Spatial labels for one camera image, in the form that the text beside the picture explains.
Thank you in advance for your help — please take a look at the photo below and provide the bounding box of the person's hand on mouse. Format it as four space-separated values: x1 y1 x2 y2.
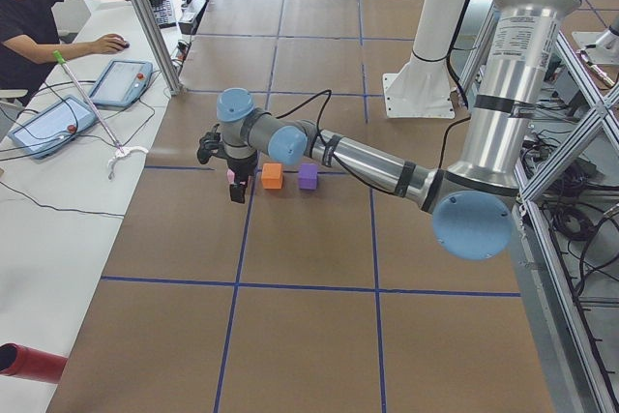
91 34 125 54

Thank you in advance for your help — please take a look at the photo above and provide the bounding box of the far teach pendant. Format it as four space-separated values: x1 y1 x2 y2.
89 59 154 109

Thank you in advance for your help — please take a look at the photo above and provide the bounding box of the black keyboard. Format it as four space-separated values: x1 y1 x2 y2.
150 0 176 28

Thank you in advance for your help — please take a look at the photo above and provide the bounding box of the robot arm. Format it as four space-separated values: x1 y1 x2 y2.
216 0 581 260

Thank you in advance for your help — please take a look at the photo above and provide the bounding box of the teach pendant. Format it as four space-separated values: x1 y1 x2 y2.
89 59 154 109
8 96 97 159

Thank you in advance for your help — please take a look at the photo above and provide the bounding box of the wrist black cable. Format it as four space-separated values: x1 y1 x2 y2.
275 88 335 143

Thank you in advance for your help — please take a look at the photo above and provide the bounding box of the pink foam block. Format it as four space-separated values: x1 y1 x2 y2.
226 169 236 184

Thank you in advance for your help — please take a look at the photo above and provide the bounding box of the near teach pendant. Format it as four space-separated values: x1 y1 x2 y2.
8 96 97 159

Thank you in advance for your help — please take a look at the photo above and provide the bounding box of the orange foam block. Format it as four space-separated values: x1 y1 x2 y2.
261 162 283 190

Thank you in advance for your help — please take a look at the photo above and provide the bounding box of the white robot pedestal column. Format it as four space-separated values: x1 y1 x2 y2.
383 0 466 119

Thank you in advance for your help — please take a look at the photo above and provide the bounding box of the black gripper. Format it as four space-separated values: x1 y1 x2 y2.
226 156 257 203

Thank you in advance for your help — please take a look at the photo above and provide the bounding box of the red fire extinguisher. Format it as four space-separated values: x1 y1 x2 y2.
1 342 68 384

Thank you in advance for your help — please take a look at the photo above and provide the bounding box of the purple foam block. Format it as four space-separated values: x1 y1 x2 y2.
297 162 318 191

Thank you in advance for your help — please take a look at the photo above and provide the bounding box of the grey aluminium post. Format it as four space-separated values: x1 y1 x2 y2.
131 0 182 96

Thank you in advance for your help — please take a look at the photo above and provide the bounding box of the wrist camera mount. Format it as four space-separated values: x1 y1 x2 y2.
196 124 225 164

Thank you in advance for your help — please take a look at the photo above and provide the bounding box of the person in black shirt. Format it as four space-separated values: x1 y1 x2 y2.
1 0 128 105

